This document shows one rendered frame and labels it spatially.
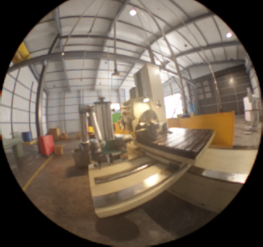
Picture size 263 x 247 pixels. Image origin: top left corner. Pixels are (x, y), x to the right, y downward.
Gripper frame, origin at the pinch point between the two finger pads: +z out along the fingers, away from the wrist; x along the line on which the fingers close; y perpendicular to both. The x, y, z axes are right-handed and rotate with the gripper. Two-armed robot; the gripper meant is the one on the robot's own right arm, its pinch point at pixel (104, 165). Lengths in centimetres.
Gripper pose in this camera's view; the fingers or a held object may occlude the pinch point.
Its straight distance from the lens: 109.9
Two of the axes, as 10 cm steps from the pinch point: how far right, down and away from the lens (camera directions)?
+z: 4.1, 8.6, -2.9
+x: -7.9, 1.8, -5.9
